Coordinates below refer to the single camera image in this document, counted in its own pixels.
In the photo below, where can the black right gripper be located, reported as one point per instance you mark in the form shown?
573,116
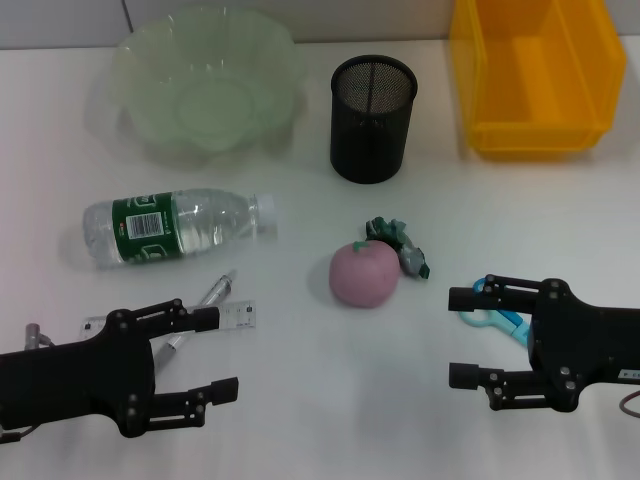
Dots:
590,345

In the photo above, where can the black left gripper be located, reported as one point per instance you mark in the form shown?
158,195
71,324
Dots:
75,380

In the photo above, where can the blue scissors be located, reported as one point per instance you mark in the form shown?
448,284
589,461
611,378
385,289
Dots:
515,325

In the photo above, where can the pink toy peach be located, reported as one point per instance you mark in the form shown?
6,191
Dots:
360,275

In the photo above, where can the clear water bottle green label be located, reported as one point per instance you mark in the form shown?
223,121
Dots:
145,225

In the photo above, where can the clear plastic ruler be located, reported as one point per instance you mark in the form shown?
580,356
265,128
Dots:
240,315

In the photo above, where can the silver ballpoint pen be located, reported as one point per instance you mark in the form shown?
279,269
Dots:
217,290

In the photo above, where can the black mesh pen holder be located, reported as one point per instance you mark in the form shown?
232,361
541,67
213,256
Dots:
367,150

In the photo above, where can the silver plug on left wrist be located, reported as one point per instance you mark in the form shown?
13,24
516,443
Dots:
32,335

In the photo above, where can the yellow plastic bin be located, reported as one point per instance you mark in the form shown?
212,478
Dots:
540,140

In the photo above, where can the green translucent plastic bowl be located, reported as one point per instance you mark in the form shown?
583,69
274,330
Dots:
165,60

